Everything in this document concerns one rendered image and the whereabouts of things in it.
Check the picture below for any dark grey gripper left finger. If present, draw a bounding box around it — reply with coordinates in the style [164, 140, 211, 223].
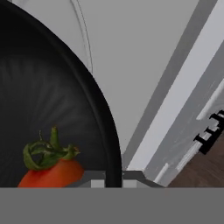
[66, 170, 107, 188]

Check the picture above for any red tomato with green stem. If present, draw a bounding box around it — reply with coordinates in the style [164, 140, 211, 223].
[17, 125, 86, 188]

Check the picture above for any black stepped object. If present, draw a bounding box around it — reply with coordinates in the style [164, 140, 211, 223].
[192, 109, 224, 156]

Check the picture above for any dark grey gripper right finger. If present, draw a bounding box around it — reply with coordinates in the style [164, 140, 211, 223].
[121, 170, 165, 188]

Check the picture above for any black bowl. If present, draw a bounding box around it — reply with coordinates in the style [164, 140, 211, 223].
[0, 0, 123, 188]

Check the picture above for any white cupboard handle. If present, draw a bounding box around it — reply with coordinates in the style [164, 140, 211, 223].
[153, 162, 171, 184]
[196, 87, 224, 121]
[175, 142, 203, 172]

